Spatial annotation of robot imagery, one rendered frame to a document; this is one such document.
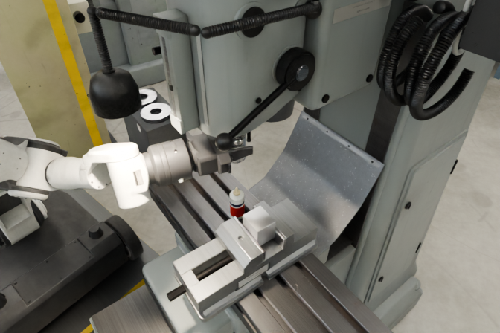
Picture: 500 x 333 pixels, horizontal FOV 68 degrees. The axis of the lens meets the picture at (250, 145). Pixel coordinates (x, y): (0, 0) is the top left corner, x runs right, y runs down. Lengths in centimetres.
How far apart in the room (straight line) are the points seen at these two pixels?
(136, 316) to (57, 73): 167
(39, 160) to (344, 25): 69
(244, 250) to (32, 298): 85
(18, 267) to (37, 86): 120
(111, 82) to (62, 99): 200
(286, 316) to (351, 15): 64
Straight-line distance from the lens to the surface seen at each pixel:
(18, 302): 148
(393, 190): 111
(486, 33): 61
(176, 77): 62
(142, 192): 76
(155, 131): 109
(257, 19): 47
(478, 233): 256
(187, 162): 74
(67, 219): 169
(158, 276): 111
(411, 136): 100
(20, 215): 152
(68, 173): 86
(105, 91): 56
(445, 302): 219
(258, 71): 60
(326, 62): 68
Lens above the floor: 175
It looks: 40 degrees down
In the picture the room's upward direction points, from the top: straight up
